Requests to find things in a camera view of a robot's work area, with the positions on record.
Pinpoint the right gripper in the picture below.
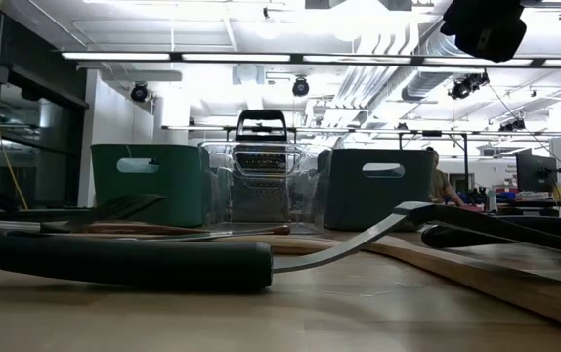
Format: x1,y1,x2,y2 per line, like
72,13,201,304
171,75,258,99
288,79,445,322
440,0,528,64

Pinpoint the black plastic ladle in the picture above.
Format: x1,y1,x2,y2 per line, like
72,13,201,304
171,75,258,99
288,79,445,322
420,214,561,248

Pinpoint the long bamboo spoon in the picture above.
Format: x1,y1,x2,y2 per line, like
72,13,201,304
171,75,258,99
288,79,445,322
214,233,561,333

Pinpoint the dark brown wooden spoon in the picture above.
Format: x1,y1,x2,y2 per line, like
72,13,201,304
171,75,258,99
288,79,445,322
82,222,291,239

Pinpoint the green plastic bin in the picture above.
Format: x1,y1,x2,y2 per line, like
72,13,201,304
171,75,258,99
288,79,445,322
90,143,211,229

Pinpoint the black slotted turner steel handle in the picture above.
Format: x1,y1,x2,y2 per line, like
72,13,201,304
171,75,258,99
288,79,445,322
0,193,167,234

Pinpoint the black slotted spatula black handle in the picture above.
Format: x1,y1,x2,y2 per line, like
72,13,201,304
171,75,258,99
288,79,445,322
0,200,561,290

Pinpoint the black ceiling spotlight cluster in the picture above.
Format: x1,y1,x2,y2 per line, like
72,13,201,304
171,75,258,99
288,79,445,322
448,71,491,102
498,116,527,133

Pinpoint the black computer monitor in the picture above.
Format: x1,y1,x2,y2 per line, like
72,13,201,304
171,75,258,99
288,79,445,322
514,148,559,195

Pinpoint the person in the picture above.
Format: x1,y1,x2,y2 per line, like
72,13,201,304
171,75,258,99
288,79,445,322
425,145,465,206

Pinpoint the dark background desk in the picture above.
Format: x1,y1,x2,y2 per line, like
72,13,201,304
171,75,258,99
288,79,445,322
493,198,561,219

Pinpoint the blue-grey plastic bin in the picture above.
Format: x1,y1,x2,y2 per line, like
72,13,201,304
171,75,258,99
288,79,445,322
315,149,437,232

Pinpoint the clear plastic container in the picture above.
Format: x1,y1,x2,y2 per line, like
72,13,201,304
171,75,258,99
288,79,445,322
197,140,333,235

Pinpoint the black hanging ceiling camera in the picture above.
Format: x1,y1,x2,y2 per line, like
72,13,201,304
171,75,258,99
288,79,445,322
130,81,151,104
291,76,311,98

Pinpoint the metal box grater black handle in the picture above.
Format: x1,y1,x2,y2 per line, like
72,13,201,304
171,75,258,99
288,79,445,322
230,109,304,224

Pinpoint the black aluminium table frame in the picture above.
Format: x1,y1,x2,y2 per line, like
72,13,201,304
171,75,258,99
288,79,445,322
0,178,94,222

